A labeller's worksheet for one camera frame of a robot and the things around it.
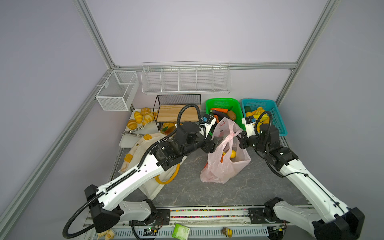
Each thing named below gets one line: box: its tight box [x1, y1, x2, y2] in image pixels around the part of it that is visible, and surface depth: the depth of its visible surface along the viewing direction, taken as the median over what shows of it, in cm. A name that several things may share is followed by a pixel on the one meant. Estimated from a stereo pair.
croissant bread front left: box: [127, 119, 138, 130], surface depth 111 cm
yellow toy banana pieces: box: [96, 229, 115, 240], surface depth 69 cm
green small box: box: [171, 222, 191, 240], surface depth 70 cm
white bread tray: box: [119, 109, 161, 148], surface depth 111 cm
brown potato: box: [227, 110, 236, 121], surface depth 115 cm
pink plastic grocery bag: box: [200, 117, 251, 184], surface depth 68 cm
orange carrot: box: [211, 108, 229, 114], surface depth 118 cm
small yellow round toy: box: [222, 227, 233, 238], surface depth 69 cm
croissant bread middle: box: [134, 111, 143, 124], surface depth 118 cm
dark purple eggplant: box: [209, 110, 228, 118], surface depth 118 cm
